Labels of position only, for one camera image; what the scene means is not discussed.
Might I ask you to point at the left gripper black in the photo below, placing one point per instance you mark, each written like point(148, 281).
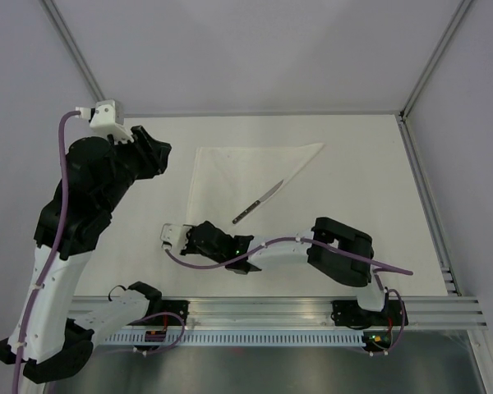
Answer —
point(154, 153)

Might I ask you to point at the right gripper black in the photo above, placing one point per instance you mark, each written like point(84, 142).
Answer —
point(188, 248)

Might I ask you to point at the steel knife dark handle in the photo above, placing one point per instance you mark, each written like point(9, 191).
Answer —
point(256, 203)

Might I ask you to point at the white cloth napkin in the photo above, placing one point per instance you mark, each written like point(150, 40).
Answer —
point(226, 181)

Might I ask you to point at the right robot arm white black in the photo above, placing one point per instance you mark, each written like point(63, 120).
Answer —
point(328, 247)

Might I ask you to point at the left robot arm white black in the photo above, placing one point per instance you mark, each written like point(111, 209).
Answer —
point(97, 172)

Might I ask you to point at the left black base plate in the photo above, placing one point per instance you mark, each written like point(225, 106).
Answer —
point(178, 307)

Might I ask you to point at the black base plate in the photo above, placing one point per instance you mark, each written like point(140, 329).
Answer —
point(347, 313)
point(178, 307)

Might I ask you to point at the white slotted cable duct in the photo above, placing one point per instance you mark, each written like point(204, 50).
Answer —
point(269, 338)

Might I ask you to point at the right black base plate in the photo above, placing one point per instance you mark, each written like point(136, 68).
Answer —
point(347, 313)

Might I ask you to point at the left aluminium frame post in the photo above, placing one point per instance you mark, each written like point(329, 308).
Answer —
point(60, 26)

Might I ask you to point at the aluminium frame post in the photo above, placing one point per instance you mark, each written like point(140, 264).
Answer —
point(445, 40)
point(60, 26)

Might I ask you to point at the aluminium front rail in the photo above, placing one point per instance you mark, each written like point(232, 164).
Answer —
point(424, 313)

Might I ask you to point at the aluminium rail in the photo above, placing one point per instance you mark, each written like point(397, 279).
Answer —
point(428, 206)
point(424, 313)

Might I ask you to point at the right side aluminium rail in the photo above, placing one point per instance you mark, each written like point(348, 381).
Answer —
point(428, 206)

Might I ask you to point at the right aluminium frame post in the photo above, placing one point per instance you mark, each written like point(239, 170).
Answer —
point(445, 40)

